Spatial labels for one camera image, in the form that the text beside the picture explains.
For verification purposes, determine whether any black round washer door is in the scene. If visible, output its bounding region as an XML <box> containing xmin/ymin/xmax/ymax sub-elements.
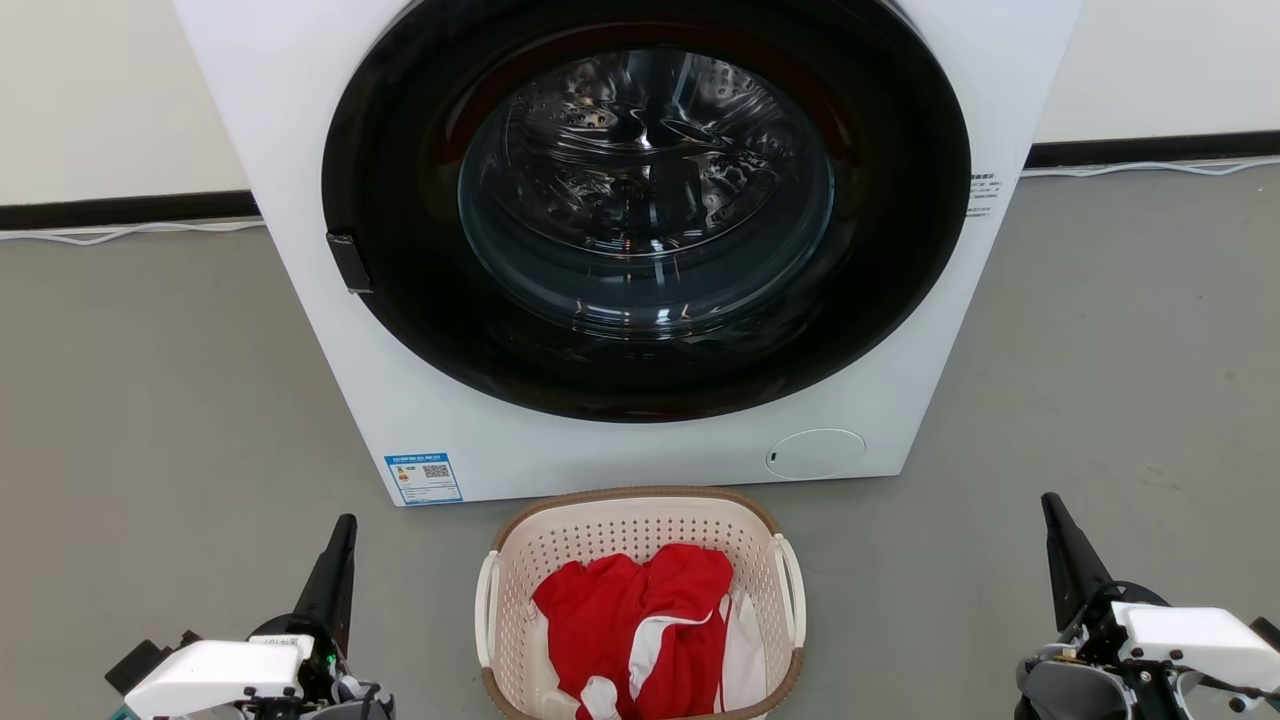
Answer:
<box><xmin>321</xmin><ymin>0</ymin><xmax>972</xmax><ymax>424</ymax></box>

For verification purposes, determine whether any red garment with white stripes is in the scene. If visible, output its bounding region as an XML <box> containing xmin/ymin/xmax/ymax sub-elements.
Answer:
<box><xmin>531</xmin><ymin>543</ymin><xmax>735</xmax><ymax>720</ymax></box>

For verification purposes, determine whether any dark right gripper long finger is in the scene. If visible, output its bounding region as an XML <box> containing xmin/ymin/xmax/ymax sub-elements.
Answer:
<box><xmin>1040</xmin><ymin>492</ymin><xmax>1114</xmax><ymax>634</ymax></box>

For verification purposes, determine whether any round white filter cover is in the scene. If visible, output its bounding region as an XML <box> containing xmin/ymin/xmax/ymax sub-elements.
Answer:
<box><xmin>766</xmin><ymin>429</ymin><xmax>867</xmax><ymax>481</ymax></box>

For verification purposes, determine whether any dark brown baseboard strip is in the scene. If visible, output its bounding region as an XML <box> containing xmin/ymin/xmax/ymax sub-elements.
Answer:
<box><xmin>1024</xmin><ymin>130</ymin><xmax>1280</xmax><ymax>169</ymax></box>
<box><xmin>0</xmin><ymin>190</ymin><xmax>261</xmax><ymax>232</ymax></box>

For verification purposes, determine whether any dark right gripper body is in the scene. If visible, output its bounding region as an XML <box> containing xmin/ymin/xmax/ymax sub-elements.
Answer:
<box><xmin>1060</xmin><ymin>580</ymin><xmax>1167</xmax><ymax>657</ymax></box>

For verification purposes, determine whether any blue energy label sticker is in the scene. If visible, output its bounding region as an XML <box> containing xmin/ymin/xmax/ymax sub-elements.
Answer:
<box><xmin>384</xmin><ymin>453</ymin><xmax>464</xmax><ymax>506</ymax></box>

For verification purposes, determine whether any black door handle latch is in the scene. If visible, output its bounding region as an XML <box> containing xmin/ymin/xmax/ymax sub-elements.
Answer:
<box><xmin>326</xmin><ymin>232</ymin><xmax>374</xmax><ymax>295</ymax></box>

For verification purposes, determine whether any white floor cable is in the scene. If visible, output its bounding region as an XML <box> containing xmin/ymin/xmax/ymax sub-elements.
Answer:
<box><xmin>0</xmin><ymin>219</ymin><xmax>267</xmax><ymax>247</ymax></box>
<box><xmin>1020</xmin><ymin>155</ymin><xmax>1280</xmax><ymax>180</ymax></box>

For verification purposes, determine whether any beige perforated laundry basket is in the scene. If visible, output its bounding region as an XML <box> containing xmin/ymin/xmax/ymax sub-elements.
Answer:
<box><xmin>474</xmin><ymin>486</ymin><xmax>807</xmax><ymax>720</ymax></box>

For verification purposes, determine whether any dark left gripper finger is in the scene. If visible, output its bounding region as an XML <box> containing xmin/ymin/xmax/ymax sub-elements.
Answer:
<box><xmin>290</xmin><ymin>514</ymin><xmax>359</xmax><ymax>652</ymax></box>

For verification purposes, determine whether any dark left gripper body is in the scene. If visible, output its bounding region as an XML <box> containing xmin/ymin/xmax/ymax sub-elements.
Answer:
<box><xmin>250</xmin><ymin>614</ymin><xmax>349</xmax><ymax>693</ymax></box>

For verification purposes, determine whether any white front-load washing machine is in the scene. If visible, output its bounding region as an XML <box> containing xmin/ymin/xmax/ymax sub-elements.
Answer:
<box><xmin>172</xmin><ymin>0</ymin><xmax>1084</xmax><ymax>507</ymax></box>

